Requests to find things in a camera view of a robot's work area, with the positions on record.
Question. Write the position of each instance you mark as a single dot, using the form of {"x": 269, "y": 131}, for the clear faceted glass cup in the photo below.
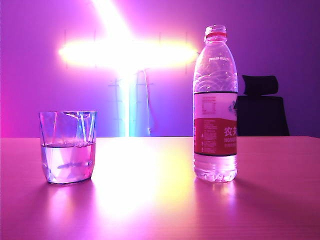
{"x": 67, "y": 155}

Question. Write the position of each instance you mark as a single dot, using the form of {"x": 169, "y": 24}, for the black office chair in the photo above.
{"x": 265, "y": 117}

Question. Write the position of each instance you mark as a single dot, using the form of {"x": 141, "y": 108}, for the cyan glowing light strip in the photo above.
{"x": 130, "y": 112}

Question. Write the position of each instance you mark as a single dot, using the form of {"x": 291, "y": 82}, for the pink glowing light strip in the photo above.
{"x": 110, "y": 17}

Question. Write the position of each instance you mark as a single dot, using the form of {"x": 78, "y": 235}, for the yellow glowing light strip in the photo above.
{"x": 125, "y": 53}

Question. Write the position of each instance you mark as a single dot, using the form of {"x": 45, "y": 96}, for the clear plastic water bottle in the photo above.
{"x": 215, "y": 125}

